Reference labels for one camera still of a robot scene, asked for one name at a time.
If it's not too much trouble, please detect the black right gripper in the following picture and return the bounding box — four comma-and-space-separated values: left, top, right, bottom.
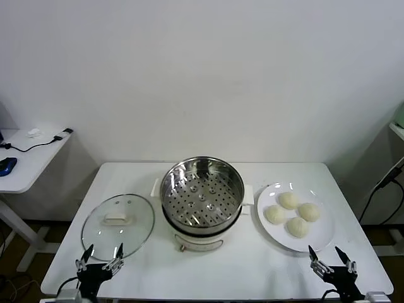
307, 244, 364, 303

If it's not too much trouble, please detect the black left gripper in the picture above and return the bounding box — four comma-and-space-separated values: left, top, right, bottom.
74, 242, 124, 300

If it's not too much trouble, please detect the glass lid with cream handle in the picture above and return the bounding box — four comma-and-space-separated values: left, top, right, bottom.
81, 193, 155, 262

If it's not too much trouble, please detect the white steamed baozi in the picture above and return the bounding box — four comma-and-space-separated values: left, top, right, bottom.
278, 191, 300, 210
263, 205, 287, 225
285, 217, 309, 240
297, 203, 321, 222

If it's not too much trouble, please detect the stainless steel steamer basket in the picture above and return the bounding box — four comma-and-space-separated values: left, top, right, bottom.
150, 155, 256, 230

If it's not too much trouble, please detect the white round plate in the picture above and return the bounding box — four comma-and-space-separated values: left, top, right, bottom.
256, 182, 336, 253

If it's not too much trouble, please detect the white electric cooker pot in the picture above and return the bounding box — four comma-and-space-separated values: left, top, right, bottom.
162, 201, 255, 253

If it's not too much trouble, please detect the white side desk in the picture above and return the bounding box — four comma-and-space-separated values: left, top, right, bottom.
0, 127, 76, 273

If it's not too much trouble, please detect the blue computer mouse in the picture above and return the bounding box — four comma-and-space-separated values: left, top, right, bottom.
0, 157, 18, 177

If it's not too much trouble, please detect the pale green container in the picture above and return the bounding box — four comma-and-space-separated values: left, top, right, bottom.
391, 100, 404, 127

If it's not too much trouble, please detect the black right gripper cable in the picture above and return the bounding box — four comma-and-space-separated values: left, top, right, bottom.
321, 288, 338, 303

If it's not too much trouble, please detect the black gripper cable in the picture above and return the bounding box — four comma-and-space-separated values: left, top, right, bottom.
56, 276, 80, 296
321, 288, 338, 303

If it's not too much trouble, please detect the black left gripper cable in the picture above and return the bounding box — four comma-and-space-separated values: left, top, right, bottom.
56, 276, 80, 296

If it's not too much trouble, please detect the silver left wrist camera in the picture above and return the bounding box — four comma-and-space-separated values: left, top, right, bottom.
56, 289, 80, 303

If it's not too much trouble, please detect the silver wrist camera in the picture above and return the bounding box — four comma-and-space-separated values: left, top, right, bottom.
56, 289, 80, 303
365, 291, 389, 303

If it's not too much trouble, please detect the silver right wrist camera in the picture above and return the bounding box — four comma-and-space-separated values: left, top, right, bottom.
365, 291, 389, 303

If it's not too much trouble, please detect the black desk cable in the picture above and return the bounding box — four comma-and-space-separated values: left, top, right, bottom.
0, 134, 62, 153

